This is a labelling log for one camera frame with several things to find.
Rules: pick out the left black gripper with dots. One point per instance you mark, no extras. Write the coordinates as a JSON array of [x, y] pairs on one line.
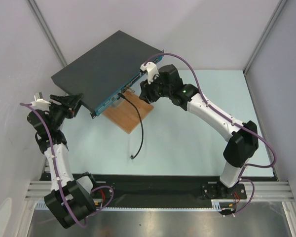
[[71, 104]]

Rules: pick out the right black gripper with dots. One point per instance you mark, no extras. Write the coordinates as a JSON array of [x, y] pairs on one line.
[[146, 92]]

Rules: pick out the dark grey network switch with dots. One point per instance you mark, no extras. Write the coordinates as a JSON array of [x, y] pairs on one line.
[[106, 70]]

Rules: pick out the silver transceiver module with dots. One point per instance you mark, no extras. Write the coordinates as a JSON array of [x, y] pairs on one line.
[[130, 90]]

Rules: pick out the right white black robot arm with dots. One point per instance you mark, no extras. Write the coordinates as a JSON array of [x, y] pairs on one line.
[[165, 82]]

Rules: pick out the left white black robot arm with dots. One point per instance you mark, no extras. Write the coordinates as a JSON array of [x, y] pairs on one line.
[[52, 143]]

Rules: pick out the wooden board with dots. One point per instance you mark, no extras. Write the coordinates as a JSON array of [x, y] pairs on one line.
[[124, 115]]

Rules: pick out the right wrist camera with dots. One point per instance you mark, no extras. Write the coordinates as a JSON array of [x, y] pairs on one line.
[[151, 70]]

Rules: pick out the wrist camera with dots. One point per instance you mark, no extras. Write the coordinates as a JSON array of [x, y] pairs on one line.
[[39, 100], [151, 70]]

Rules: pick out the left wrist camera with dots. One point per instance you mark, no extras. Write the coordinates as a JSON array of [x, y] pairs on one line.
[[39, 100]]

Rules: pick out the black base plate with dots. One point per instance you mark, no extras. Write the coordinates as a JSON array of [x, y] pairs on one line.
[[139, 191]]

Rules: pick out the white slotted cable duct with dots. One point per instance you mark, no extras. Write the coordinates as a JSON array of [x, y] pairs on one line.
[[162, 208]]

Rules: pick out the aluminium rail frame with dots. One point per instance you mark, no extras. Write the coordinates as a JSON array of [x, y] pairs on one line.
[[272, 213]]

